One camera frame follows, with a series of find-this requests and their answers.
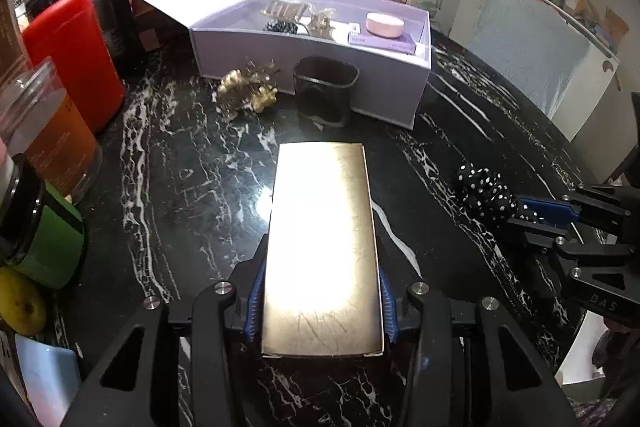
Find lavender gift box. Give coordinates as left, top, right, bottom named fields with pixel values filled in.
left=95, top=0, right=433, bottom=130

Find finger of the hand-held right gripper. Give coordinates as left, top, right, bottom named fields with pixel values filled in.
left=520, top=187, right=632, bottom=233
left=506, top=219, right=571, bottom=255

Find dark translucent hair claw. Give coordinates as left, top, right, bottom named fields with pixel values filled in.
left=292, top=56, right=360, bottom=128

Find gingham scrunchie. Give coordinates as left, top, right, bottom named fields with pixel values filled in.
left=265, top=19, right=301, bottom=35

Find black polka dot scrunchie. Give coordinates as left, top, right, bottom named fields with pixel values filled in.
left=456, top=163, right=543, bottom=224

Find black printed pouch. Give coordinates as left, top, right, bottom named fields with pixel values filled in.
left=65, top=0, right=151, bottom=75

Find pink round compact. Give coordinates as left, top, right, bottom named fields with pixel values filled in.
left=365, top=12, right=405, bottom=38

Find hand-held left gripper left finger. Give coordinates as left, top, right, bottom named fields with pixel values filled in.
left=62, top=234, right=271, bottom=427

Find green jar black lid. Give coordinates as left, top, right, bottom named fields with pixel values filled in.
left=0, top=152, right=86, bottom=290

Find light blue box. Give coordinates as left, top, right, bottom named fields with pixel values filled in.
left=15, top=334, right=83, bottom=427

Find gold candy bundle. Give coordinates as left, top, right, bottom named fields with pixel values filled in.
left=216, top=59, right=280, bottom=118

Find yellow ball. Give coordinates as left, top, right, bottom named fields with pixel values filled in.
left=0, top=267, right=48, bottom=338

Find red tin canister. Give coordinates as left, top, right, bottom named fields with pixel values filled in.
left=22, top=0, right=126, bottom=135

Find gold ornate hair clip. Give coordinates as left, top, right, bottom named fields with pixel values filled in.
left=302, top=6, right=337, bottom=38

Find clear jar orange label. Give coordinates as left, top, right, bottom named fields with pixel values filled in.
left=0, top=57, right=103, bottom=202

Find gold rectangular box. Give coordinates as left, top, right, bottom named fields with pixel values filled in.
left=261, top=142, right=386, bottom=360

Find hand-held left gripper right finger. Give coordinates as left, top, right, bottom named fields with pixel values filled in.
left=380, top=267, right=576, bottom=427

